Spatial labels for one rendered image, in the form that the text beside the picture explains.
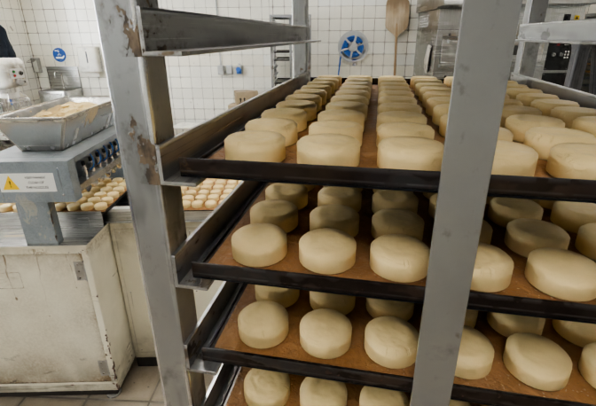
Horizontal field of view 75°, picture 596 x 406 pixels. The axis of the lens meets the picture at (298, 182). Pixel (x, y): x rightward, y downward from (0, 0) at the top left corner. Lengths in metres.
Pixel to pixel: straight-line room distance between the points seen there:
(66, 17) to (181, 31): 6.26
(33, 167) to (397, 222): 1.45
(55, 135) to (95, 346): 0.92
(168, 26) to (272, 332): 0.27
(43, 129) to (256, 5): 4.29
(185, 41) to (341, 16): 5.28
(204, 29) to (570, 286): 0.35
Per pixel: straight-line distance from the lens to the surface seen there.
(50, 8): 6.68
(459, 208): 0.28
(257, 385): 0.47
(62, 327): 2.01
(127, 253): 1.91
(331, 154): 0.28
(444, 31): 4.77
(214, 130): 0.38
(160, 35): 0.30
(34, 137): 1.76
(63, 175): 1.62
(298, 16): 0.87
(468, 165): 0.27
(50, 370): 2.21
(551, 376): 0.40
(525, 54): 0.89
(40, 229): 1.76
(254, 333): 0.39
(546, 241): 0.40
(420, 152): 0.29
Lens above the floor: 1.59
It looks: 21 degrees down
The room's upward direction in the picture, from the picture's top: straight up
